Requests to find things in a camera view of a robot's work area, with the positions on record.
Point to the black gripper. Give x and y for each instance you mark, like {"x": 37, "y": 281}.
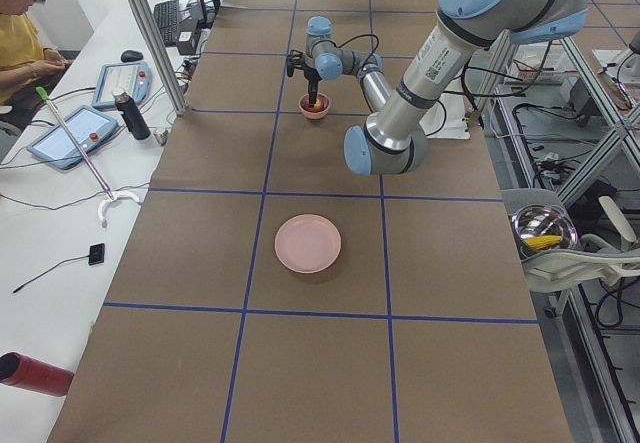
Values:
{"x": 312, "y": 81}

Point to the small black square device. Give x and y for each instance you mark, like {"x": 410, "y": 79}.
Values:
{"x": 96, "y": 254}

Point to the black water bottle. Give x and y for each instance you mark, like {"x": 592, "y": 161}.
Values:
{"x": 131, "y": 114}

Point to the red cylinder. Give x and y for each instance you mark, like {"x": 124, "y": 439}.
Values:
{"x": 27, "y": 373}

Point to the brown paper table mat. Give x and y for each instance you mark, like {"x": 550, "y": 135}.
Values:
{"x": 422, "y": 330}

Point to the steel pot with corn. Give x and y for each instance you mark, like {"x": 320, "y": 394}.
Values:
{"x": 538, "y": 228}

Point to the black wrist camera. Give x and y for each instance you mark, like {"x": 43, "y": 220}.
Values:
{"x": 295, "y": 60}

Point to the pink plate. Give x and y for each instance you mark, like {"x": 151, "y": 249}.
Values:
{"x": 307, "y": 243}

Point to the black keyboard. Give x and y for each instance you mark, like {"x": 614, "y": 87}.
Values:
{"x": 166, "y": 15}

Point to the aluminium frame post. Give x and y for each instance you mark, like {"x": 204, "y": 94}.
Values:
{"x": 144, "y": 18}

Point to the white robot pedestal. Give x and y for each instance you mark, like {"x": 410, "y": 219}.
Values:
{"x": 446, "y": 119}

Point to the metal clamp bracket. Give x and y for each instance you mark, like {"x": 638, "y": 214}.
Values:
{"x": 161, "y": 136}

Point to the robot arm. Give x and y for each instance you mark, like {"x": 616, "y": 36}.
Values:
{"x": 392, "y": 140}

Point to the person in yellow shirt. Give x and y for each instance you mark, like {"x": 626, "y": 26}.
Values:
{"x": 25, "y": 61}

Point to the black computer mouse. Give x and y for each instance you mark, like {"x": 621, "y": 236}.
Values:
{"x": 128, "y": 56}

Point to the far teach pendant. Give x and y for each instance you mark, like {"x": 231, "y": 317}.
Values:
{"x": 134, "y": 78}

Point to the reacher stick with white claw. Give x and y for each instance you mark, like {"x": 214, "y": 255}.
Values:
{"x": 112, "y": 196}

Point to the pink bowl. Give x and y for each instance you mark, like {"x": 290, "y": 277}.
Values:
{"x": 303, "y": 101}

